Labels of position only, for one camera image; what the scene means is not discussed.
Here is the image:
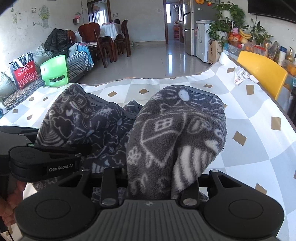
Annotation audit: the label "dark grey patterned fleece jacket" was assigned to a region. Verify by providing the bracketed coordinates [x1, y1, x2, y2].
[35, 84, 227, 200]

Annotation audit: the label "person's left hand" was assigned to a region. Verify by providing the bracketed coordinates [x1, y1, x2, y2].
[0, 181, 27, 226]

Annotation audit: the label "checkered diamond tablecloth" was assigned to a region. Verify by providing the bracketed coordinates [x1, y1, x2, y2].
[1, 57, 295, 240]

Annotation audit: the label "red Merry Christmas gift bag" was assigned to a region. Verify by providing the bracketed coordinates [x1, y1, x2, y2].
[10, 52, 39, 90]

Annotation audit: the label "green plastic stool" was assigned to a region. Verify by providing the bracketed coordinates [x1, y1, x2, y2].
[40, 55, 68, 87]

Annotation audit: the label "checkered sofa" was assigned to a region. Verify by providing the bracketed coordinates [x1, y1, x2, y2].
[1, 51, 93, 111]

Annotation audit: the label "black jacket on sofa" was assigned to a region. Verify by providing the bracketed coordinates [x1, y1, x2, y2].
[44, 28, 76, 58]

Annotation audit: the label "printed paper sheet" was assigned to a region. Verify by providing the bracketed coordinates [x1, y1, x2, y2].
[234, 66, 259, 85]

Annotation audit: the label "dark wooden dining chair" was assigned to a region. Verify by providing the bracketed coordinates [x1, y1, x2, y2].
[78, 23, 114, 68]

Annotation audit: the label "yellow chair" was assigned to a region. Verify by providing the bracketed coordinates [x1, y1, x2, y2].
[237, 51, 288, 100]

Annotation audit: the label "dining table with white cloth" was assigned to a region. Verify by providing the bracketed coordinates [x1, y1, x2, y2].
[98, 23, 124, 45]

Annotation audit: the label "brown cardboard box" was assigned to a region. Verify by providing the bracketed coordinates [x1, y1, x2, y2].
[208, 40, 222, 64]

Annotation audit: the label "white small refrigerator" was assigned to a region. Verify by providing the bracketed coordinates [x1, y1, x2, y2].
[196, 20, 214, 63]

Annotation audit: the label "fruit bowl with bananas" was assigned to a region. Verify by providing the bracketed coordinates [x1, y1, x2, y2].
[227, 28, 252, 49]

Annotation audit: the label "green potted plants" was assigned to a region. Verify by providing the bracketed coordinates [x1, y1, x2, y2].
[208, 1, 272, 47]

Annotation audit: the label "silver tall refrigerator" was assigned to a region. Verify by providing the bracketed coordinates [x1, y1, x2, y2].
[183, 0, 218, 56]

